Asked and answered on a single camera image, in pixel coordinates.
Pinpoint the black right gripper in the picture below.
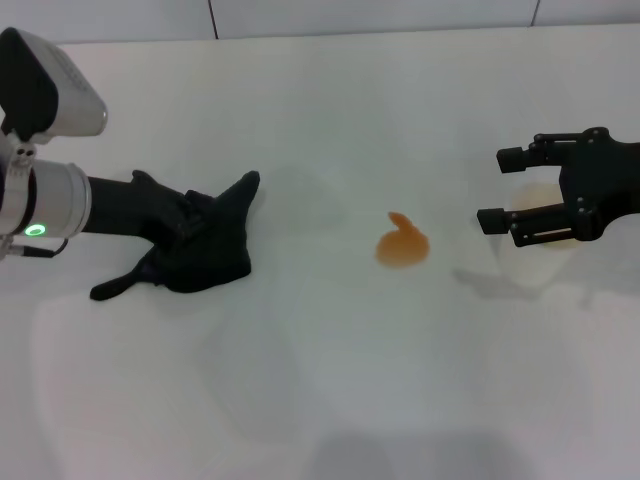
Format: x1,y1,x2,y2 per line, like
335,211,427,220
476,127,640,249

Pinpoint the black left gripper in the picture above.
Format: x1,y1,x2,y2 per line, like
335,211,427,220
84,169,205,246

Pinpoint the dark cloth rag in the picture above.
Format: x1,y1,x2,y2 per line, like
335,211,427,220
88,169,262,302

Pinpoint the white paper cup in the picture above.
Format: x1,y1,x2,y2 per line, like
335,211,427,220
499,182,576,287

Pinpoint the orange liquid stain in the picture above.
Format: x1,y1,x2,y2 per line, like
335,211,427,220
373,211,431,271

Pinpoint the thin dark cable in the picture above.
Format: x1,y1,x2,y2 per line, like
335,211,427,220
0,237,70,260

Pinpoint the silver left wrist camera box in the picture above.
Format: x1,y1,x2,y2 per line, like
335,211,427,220
0,27,109,146

